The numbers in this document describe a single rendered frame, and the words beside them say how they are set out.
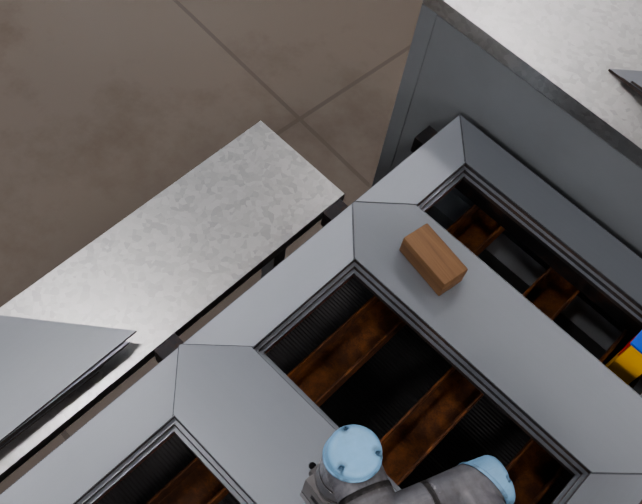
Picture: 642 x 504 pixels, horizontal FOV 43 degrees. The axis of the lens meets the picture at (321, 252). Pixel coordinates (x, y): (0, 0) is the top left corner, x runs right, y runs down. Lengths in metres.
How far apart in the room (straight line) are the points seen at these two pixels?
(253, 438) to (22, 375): 0.43
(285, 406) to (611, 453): 0.57
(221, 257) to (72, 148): 1.20
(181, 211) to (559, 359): 0.80
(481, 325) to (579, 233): 0.30
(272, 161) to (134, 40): 1.35
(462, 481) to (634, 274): 0.73
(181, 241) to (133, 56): 1.41
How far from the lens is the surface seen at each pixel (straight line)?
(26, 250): 2.57
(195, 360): 1.44
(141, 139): 2.74
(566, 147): 1.69
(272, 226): 1.67
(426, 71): 1.84
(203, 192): 1.71
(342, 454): 1.07
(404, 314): 1.53
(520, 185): 1.71
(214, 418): 1.40
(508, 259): 1.82
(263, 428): 1.40
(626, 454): 1.54
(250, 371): 1.43
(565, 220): 1.70
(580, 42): 1.72
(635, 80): 1.68
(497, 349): 1.52
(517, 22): 1.70
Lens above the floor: 2.18
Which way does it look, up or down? 61 degrees down
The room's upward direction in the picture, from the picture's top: 11 degrees clockwise
